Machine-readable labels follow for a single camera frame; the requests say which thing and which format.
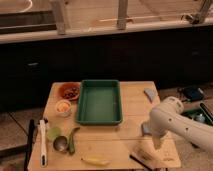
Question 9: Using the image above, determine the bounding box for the green cucumber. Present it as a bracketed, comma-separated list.
[68, 127, 80, 155]

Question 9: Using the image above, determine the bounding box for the green bin with items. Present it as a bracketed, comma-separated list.
[182, 103, 213, 126]

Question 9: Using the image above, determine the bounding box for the small metal cup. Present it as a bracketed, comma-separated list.
[53, 136, 68, 152]

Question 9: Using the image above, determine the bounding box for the black device on floor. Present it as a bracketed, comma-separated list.
[180, 86, 204, 102]

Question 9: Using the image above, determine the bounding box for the green plastic tray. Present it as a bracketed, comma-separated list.
[76, 80, 123, 126]

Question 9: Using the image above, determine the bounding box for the light green cup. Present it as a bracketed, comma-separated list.
[47, 127, 61, 141]

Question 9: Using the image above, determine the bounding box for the wooden brush with black bristles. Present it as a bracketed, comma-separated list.
[129, 148, 155, 171]

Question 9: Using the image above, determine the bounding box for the orange bowl with beans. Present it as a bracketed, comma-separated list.
[58, 82, 80, 101]

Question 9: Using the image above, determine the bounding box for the yellow banana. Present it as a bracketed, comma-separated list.
[81, 157, 110, 166]

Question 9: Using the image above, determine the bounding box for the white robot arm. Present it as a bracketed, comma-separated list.
[146, 96, 213, 154]

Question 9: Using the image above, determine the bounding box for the small cup with orange content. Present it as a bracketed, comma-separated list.
[55, 99, 71, 117]

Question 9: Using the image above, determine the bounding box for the grey cloth piece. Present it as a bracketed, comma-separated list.
[144, 88, 156, 102]

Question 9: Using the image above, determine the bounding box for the blue-grey sponge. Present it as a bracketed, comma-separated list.
[141, 122, 150, 135]

